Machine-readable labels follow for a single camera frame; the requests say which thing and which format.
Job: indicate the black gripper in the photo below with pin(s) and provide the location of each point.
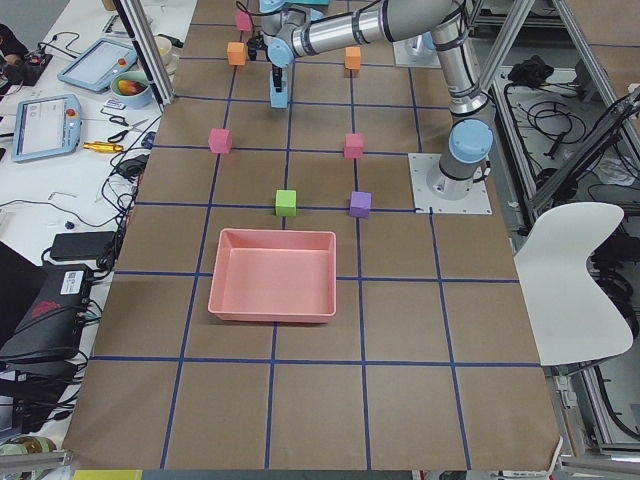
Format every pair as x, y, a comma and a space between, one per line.
277, 79

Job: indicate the light blue block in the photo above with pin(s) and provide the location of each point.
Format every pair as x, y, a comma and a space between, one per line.
278, 83
279, 99

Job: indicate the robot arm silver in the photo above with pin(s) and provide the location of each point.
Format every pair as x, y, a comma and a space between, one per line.
289, 30

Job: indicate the orange foam block near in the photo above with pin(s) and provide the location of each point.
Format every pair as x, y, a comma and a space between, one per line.
236, 53

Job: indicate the orange foam block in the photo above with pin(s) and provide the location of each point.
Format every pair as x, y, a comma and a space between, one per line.
236, 53
353, 58

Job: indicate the magenta block near right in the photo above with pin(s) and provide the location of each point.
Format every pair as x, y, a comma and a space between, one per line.
243, 21

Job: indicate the orange foam block far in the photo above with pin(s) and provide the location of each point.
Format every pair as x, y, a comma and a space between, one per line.
353, 58

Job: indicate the cyan plastic bin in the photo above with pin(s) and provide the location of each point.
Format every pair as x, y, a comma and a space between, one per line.
315, 2

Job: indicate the magenta block near left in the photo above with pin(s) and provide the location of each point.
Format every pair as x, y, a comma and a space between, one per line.
220, 141

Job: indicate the magenta foam block far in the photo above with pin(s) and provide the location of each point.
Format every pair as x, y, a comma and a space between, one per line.
354, 145

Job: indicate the green foam block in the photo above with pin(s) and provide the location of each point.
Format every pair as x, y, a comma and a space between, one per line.
286, 203

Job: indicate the green bowl with fruit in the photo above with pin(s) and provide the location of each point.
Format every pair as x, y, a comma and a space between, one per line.
132, 89

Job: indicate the purple foam block far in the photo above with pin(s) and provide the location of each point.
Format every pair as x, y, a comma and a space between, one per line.
360, 204

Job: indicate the black scissors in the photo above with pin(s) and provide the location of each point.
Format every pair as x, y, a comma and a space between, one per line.
126, 128

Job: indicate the teach pendant upper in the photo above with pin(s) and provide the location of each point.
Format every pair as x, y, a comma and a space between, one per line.
97, 67

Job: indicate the teach pendant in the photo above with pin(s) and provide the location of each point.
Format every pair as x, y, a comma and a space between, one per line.
97, 67
46, 127

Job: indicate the brass metal cylinder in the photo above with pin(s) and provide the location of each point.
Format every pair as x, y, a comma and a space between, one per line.
103, 147

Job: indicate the pink plastic bin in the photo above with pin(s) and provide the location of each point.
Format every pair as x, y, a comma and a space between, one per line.
265, 275

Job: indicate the teach pendant lower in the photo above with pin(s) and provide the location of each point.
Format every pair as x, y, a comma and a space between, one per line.
46, 127

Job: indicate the black power adapter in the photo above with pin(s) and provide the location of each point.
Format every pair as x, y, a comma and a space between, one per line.
81, 246

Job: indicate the white chair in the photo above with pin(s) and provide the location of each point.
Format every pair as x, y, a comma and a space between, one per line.
572, 318

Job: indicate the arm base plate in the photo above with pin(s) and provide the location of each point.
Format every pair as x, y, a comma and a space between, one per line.
416, 52
435, 193

